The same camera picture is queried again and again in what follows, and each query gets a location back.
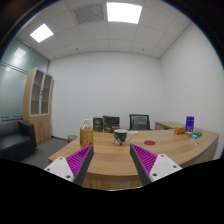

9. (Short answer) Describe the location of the tall purple box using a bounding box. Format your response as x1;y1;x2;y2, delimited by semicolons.
185;115;195;133

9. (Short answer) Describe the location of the wooden glass-door shelf cabinet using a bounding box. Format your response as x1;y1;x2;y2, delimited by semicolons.
22;67;55;145

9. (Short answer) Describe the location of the wooden side desk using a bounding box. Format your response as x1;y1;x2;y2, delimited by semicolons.
154;120;186;131

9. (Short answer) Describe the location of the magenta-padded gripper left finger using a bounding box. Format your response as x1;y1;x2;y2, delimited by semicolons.
43;144;95;187

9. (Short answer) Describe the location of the large rectangular ceiling light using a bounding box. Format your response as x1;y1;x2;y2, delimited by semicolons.
106;1;143;25

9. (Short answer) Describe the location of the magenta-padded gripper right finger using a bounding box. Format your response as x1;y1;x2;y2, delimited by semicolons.
129;143;183;187

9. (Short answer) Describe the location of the yellow drink bottle white cap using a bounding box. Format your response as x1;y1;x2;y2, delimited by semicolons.
79;118;94;150

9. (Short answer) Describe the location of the small rectangular ceiling light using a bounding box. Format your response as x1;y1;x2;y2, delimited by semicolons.
29;23;55;44

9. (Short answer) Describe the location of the orange-brown box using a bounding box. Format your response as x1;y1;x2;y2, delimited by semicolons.
173;125;186;136

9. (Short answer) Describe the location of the black leather sofa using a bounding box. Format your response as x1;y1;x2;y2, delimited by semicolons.
0;119;38;161

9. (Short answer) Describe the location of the grey mesh waste bin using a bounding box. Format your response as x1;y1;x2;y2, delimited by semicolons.
67;134;78;144

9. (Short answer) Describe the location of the small dark cardboard box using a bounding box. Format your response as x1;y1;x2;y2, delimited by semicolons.
92;116;104;133

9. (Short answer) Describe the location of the black mesh office chair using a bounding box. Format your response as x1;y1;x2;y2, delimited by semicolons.
128;114;151;131

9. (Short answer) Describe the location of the large dark printed cardboard box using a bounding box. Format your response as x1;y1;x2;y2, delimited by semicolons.
102;115;121;134

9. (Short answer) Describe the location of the green and white mug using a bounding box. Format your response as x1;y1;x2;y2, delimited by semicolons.
113;129;129;147

